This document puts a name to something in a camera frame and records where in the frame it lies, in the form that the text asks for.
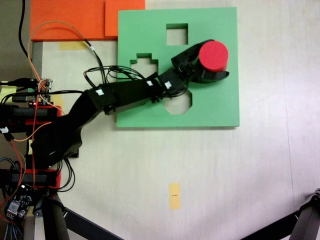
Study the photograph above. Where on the green shape-hole board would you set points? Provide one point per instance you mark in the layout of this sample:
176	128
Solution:
220	105

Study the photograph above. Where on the red clamp with black bar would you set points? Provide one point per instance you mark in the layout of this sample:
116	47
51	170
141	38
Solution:
35	112
37	178

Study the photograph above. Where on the yellow paper strip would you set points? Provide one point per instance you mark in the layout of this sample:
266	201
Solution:
174	196

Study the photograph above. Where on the red cylinder block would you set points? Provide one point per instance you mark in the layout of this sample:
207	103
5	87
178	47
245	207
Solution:
213	55

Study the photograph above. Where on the small black circuit board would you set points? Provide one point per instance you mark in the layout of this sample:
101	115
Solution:
17	207

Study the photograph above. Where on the yellow sticky note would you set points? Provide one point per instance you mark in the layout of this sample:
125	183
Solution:
7	93

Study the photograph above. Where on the yellow tape piece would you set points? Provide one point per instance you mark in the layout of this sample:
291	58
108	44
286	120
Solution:
72	45

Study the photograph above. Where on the grey tripod leg with clamps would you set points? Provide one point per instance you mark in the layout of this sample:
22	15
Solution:
308	215

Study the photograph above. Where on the black tripod leg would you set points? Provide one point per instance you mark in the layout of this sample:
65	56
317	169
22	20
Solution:
55	220

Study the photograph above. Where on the orange flat block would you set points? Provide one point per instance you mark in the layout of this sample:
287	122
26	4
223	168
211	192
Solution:
67	20

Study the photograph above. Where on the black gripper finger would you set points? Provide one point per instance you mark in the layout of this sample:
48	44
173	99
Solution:
213	77
196	48

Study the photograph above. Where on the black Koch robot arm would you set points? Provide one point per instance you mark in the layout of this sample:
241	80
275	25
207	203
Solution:
130	92

